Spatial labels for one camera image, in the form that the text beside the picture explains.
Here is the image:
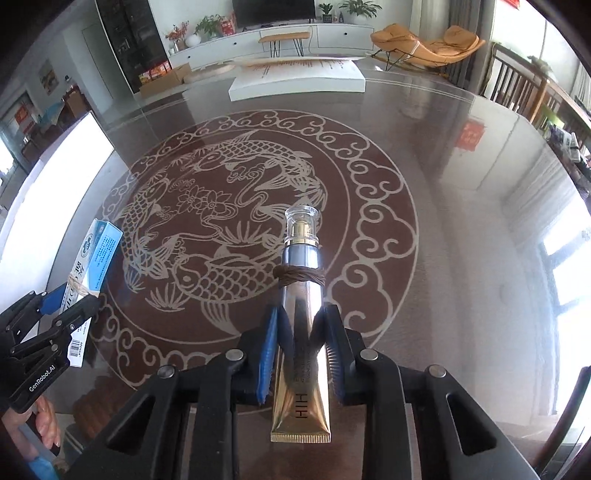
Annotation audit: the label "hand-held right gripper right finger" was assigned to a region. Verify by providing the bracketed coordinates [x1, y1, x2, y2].
[314, 305, 541, 480]

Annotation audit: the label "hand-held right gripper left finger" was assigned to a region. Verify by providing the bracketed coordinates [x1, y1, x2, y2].
[69, 305, 287, 480]

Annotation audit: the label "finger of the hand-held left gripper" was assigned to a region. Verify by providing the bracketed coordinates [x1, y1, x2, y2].
[9, 295, 100, 365]
[0, 284, 70, 340]

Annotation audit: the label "gold cosmetic tube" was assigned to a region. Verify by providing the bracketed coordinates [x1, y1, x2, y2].
[270, 207, 332, 444]

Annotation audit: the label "blue white medicine box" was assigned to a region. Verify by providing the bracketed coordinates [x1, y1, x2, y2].
[60, 218, 124, 370]

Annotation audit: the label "person's left hand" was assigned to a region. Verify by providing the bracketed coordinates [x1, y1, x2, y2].
[0, 397, 62, 459]

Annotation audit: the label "white panel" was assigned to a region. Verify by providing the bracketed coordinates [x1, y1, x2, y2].
[0, 111, 115, 282]

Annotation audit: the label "dark wooden chair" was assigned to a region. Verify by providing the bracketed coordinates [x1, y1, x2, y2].
[538, 364, 591, 480]

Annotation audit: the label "orange snack boxes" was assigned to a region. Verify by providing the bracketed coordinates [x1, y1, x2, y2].
[139, 61, 171, 84]

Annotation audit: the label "cardboard box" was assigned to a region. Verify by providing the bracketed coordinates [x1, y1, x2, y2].
[139, 62, 192, 97]

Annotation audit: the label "dark glass display cabinet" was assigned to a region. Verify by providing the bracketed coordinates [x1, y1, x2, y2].
[96, 0, 169, 93]

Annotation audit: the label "large white flat box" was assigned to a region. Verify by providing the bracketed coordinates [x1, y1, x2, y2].
[228, 55, 366, 101]

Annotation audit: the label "red flower arrangement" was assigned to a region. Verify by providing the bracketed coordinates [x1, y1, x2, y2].
[166, 21, 190, 52]

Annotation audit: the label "bushy green potted plant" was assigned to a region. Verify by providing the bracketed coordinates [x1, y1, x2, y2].
[194, 14, 225, 40]

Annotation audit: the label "wooden bench with metal legs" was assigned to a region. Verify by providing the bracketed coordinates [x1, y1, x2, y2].
[257, 25, 312, 58]

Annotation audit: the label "white TV console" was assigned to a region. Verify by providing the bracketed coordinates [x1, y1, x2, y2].
[168, 21, 377, 70]

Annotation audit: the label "orange lounge chair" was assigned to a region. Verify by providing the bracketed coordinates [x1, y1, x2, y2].
[369, 23, 486, 70]

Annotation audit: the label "wooden slatted chair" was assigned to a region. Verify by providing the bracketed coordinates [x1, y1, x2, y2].
[480, 41, 550, 123]

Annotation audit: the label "black television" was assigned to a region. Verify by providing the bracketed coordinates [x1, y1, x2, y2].
[231, 0, 317, 26]

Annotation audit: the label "large potted green plant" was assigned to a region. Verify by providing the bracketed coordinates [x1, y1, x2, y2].
[339, 0, 383, 20]

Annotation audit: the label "grey curtain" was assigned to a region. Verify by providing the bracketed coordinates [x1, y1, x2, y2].
[445, 0, 495, 88]

